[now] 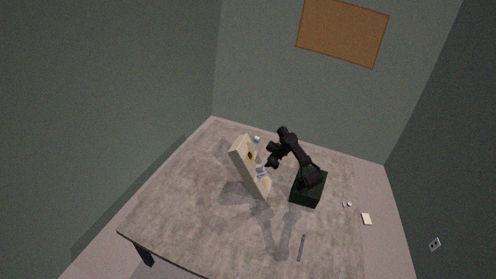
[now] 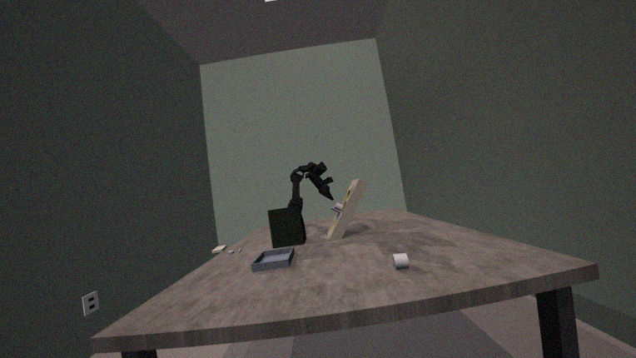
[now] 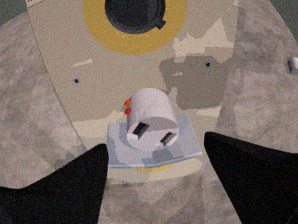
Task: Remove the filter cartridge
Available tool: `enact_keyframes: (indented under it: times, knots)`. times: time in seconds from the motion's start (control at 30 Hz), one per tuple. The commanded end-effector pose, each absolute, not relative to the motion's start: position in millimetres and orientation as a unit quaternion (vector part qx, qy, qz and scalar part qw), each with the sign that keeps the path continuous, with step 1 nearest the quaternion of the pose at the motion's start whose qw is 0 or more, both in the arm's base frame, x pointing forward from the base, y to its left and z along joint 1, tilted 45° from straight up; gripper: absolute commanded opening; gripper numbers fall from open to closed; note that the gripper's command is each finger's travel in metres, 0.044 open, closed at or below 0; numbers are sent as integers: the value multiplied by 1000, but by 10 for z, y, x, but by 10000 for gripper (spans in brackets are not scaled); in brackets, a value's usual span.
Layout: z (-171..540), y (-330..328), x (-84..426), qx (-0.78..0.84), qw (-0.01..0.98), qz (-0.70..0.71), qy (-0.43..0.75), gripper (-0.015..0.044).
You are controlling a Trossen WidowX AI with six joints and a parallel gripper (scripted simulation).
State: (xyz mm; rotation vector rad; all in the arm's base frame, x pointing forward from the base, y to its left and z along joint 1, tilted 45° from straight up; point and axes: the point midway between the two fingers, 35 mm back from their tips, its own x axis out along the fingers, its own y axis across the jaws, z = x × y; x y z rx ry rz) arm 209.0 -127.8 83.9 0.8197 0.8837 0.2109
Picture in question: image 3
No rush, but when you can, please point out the small grey cylinder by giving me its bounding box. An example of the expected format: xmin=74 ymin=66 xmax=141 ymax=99
xmin=287 ymin=57 xmax=298 ymax=76

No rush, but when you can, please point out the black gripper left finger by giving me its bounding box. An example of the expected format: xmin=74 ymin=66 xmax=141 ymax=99
xmin=0 ymin=143 xmax=109 ymax=224

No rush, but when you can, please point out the grey cylinder with two slots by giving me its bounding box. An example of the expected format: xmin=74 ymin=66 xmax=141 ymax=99
xmin=125 ymin=88 xmax=180 ymax=152

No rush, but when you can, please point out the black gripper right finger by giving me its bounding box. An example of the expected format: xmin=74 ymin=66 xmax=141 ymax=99
xmin=204 ymin=132 xmax=298 ymax=224

